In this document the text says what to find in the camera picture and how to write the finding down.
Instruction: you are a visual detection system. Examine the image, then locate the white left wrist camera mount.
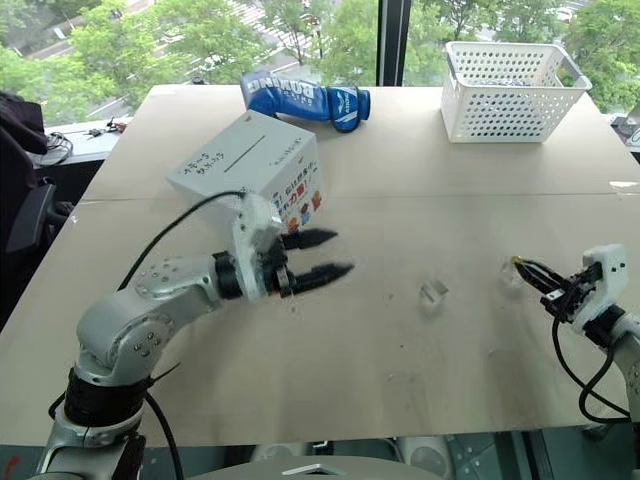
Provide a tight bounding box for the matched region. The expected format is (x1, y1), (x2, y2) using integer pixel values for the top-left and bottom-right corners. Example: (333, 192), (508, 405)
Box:
(232, 193), (282, 302)

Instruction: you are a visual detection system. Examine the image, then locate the dark clutter beside table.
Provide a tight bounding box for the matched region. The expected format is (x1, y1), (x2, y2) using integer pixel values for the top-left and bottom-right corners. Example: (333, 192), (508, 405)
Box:
(610, 110), (640, 152)

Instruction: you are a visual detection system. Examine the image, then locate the white box with slot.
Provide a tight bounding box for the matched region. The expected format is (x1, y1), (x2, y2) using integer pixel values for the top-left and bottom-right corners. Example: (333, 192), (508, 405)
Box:
(165, 110), (328, 236)

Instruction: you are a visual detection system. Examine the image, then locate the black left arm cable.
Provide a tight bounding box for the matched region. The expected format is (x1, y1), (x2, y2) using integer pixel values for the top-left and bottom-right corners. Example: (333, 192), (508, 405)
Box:
(117, 191), (249, 292)

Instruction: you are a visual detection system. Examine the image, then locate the grey robot torso top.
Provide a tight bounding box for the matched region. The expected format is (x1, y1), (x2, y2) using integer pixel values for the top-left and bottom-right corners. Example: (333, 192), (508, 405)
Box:
(188, 453), (447, 480)

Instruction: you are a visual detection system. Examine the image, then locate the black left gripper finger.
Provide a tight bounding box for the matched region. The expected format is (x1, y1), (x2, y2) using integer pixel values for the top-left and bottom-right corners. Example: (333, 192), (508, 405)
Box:
(283, 228), (340, 251)
(293, 262), (357, 294)

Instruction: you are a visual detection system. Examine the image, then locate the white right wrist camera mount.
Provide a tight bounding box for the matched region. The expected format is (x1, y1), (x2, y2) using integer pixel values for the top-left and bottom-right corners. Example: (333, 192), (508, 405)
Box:
(573, 243), (629, 332)

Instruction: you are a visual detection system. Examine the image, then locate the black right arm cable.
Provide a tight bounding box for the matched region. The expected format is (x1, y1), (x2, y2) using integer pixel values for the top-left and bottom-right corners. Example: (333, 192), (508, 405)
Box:
(551, 317), (633, 422)

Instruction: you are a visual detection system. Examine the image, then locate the dark window frame post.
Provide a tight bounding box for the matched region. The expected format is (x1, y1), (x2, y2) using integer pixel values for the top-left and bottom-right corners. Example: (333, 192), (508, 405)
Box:
(376, 0), (414, 87)

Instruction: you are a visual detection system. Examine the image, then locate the dark side desk with cables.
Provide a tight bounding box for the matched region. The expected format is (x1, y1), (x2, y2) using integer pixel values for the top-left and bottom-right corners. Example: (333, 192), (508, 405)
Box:
(30, 115), (135, 174)

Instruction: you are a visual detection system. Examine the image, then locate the black office chair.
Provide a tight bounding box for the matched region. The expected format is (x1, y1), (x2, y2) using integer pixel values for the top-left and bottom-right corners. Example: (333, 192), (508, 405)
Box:
(0, 91), (77, 332)

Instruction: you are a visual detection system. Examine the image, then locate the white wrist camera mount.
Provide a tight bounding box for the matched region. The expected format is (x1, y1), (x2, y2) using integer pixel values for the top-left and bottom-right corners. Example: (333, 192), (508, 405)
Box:
(573, 243), (629, 332)
(232, 193), (282, 302)

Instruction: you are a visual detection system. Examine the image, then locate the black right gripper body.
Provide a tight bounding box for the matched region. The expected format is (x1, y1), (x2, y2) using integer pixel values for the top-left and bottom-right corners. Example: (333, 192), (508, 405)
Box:
(541, 263), (602, 323)

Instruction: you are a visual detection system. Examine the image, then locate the blue boxing glove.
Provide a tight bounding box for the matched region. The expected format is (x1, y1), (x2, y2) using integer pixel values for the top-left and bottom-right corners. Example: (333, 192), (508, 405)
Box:
(240, 70), (373, 134)

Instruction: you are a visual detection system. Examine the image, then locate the clear plastic coin stand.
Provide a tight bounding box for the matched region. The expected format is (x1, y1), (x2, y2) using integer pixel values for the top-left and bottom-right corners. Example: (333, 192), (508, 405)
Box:
(498, 259), (527, 295)
(417, 280), (450, 315)

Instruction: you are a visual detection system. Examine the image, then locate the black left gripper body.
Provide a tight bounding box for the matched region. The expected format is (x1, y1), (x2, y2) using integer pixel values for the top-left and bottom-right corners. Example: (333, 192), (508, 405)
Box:
(262, 233), (297, 297)

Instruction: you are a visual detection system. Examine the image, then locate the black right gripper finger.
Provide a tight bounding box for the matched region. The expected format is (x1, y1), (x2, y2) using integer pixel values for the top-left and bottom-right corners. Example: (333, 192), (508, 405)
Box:
(519, 268), (557, 298)
(517, 257), (569, 290)

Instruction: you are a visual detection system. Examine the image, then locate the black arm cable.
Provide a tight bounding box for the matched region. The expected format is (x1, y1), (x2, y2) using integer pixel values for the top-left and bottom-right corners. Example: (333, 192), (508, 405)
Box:
(551, 317), (633, 422)
(117, 191), (249, 292)

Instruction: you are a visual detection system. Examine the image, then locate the white perforated plastic basket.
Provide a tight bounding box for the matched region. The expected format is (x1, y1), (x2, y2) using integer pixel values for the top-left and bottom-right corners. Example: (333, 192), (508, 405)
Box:
(439, 40), (594, 145)

